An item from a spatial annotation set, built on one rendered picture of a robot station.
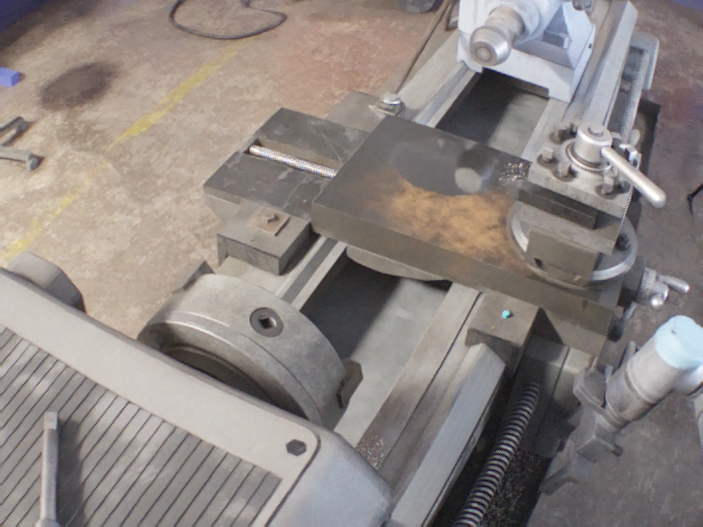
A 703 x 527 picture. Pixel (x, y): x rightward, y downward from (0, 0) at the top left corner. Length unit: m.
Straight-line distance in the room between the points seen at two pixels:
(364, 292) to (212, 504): 1.05
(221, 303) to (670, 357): 0.62
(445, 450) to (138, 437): 0.69
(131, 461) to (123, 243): 2.23
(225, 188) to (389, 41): 2.44
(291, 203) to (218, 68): 2.21
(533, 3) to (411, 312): 0.74
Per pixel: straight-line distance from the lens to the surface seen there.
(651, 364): 1.19
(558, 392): 1.51
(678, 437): 2.50
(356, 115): 1.80
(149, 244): 2.83
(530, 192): 1.31
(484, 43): 1.65
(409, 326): 1.57
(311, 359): 0.92
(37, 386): 0.71
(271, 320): 0.91
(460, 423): 1.30
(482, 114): 2.15
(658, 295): 1.50
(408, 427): 1.29
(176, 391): 0.69
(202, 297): 0.94
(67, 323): 0.76
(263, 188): 1.60
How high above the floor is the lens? 1.88
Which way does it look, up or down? 43 degrees down
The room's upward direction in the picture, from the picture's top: 3 degrees clockwise
